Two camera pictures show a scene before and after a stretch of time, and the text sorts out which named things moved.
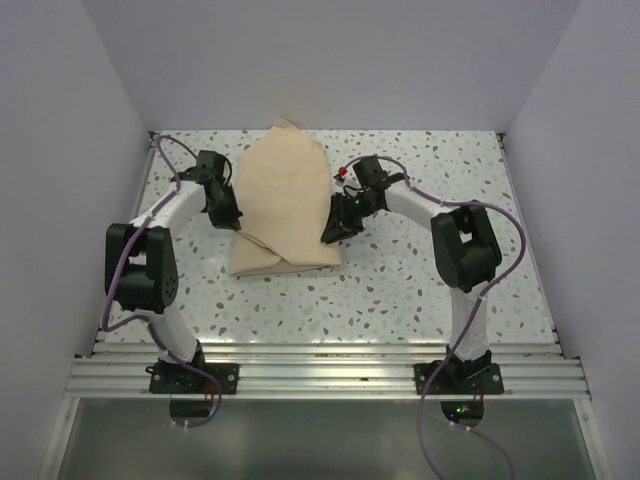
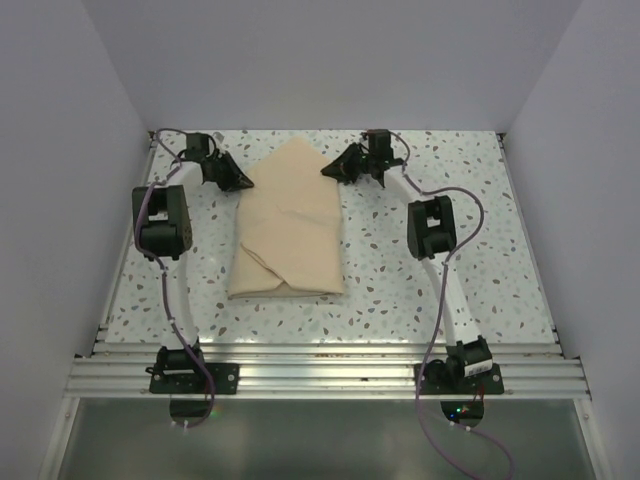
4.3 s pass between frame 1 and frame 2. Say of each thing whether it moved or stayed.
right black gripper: moved
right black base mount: stayed
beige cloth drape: moved
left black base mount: stayed
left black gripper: moved
